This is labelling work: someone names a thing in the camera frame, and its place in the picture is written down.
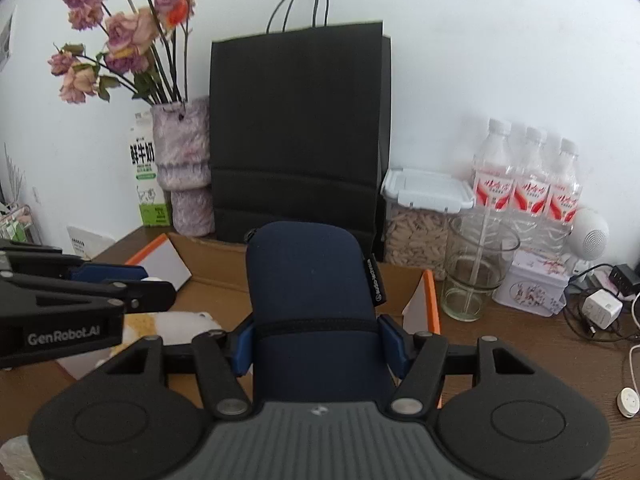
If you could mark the black power adapter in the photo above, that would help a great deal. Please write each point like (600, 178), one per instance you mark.
(625, 280)

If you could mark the white dried feather stems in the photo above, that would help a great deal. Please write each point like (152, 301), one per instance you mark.
(14, 175)

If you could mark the orange cardboard box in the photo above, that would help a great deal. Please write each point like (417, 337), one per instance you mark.
(215, 272)

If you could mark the red label water bottle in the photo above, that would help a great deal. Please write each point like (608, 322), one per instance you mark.
(530, 190)
(564, 200)
(492, 180)

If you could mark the clear plastic bag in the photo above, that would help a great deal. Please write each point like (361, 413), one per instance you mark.
(15, 460)

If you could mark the purple textured vase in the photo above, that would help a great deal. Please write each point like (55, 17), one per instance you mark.
(182, 160)

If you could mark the clear glass cup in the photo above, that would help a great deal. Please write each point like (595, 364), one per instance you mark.
(460, 285)

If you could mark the white round speaker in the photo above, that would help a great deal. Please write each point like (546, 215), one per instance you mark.
(590, 235)

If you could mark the white paper board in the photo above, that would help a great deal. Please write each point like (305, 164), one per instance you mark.
(85, 242)

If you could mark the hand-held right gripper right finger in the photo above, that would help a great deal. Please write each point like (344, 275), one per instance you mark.
(392, 345)

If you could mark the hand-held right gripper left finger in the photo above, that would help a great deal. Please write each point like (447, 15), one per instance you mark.
(241, 350)

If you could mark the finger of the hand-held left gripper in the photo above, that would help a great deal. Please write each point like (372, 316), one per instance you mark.
(150, 295)
(107, 273)

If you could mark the dried pink roses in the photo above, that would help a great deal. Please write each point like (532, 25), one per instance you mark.
(125, 30)

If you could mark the white charger plug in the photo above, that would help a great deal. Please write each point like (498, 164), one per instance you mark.
(602, 307)

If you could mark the white green milk carton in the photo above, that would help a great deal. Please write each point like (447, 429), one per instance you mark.
(145, 175)

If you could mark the white floral tin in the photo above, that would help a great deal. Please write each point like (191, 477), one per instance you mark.
(530, 290)

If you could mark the navy blue fabric pouch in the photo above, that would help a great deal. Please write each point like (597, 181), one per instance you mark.
(310, 285)

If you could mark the wall photo print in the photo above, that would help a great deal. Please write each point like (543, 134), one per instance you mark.
(6, 40)

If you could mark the glass straw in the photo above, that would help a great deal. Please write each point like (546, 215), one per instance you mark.
(483, 240)

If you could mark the clear food container white lid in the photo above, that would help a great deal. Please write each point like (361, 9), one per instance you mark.
(415, 235)

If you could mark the black paper bag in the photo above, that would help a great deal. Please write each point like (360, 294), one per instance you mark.
(300, 135)

